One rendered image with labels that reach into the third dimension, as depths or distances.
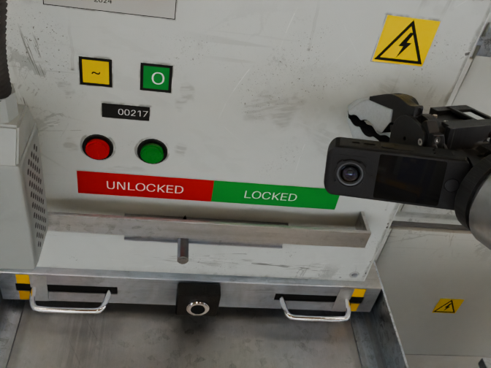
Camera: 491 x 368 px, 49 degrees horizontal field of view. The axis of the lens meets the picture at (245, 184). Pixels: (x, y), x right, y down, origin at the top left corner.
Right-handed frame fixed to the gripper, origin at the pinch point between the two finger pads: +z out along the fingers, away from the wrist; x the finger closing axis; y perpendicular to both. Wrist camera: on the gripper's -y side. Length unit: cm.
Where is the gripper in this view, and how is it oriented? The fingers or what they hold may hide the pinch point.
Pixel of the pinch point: (349, 113)
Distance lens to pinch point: 59.4
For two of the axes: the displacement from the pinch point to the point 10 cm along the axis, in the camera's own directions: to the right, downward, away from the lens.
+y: 9.3, -1.0, 3.4
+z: -3.5, -4.4, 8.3
